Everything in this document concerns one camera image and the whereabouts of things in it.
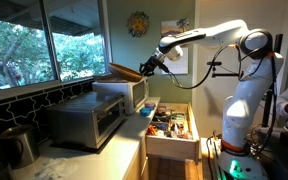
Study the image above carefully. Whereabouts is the open wooden drawer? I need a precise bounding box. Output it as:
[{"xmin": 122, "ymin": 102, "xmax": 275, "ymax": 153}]
[{"xmin": 146, "ymin": 103, "xmax": 199, "ymax": 163}]

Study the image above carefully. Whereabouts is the pink small bowl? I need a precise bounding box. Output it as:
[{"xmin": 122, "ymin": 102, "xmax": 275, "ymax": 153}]
[{"xmin": 144, "ymin": 102, "xmax": 156, "ymax": 109}]

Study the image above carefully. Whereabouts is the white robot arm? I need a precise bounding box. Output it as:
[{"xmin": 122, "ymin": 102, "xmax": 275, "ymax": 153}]
[{"xmin": 140, "ymin": 20, "xmax": 283, "ymax": 180}]

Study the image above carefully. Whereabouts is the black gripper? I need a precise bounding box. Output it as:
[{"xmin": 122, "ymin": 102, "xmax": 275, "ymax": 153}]
[{"xmin": 139, "ymin": 56, "xmax": 166, "ymax": 77}]

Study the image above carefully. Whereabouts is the blue small bowl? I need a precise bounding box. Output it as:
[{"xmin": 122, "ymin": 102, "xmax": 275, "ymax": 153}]
[{"xmin": 140, "ymin": 108, "xmax": 151, "ymax": 117}]

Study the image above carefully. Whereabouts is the wall calendar with landscape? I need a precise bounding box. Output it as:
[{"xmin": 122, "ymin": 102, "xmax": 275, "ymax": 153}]
[{"xmin": 161, "ymin": 18, "xmax": 189, "ymax": 75}]

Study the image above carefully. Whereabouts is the flat tray on microwave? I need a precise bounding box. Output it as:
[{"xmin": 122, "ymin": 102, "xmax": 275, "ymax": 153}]
[{"xmin": 93, "ymin": 74, "xmax": 125, "ymax": 83}]

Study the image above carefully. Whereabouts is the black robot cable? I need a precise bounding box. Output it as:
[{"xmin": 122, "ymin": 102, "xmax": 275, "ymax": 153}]
[{"xmin": 163, "ymin": 44, "xmax": 278, "ymax": 161}]

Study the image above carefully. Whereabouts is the sun wall decoration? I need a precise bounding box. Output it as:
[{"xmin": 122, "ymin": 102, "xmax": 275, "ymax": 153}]
[{"xmin": 127, "ymin": 11, "xmax": 150, "ymax": 37}]

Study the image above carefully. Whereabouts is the white microwave oven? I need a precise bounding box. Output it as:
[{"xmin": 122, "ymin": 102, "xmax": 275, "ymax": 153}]
[{"xmin": 92, "ymin": 78, "xmax": 149, "ymax": 115}]

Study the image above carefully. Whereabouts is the window frame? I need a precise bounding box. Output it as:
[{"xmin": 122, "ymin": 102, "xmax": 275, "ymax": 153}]
[{"xmin": 0, "ymin": 0, "xmax": 108, "ymax": 100}]

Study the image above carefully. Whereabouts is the woven wicker basket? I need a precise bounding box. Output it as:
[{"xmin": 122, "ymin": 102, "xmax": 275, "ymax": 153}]
[{"xmin": 108, "ymin": 63, "xmax": 142, "ymax": 82}]

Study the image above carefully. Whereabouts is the silver toaster oven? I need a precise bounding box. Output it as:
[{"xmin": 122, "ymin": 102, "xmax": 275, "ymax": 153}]
[{"xmin": 46, "ymin": 92, "xmax": 124, "ymax": 149}]

